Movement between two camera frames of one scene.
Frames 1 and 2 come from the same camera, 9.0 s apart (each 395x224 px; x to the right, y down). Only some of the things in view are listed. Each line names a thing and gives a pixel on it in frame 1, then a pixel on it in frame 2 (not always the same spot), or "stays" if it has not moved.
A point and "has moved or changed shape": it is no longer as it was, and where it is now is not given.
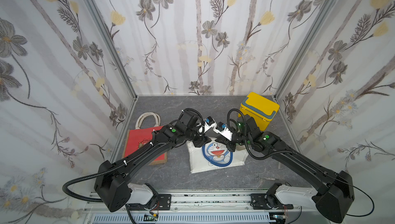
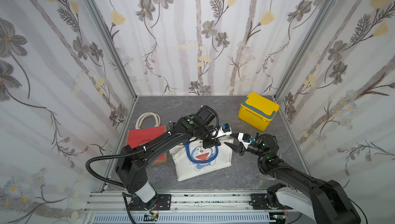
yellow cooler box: (261, 109) stays
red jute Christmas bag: (137, 138) stays
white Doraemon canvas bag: (214, 155) has moved or changed shape
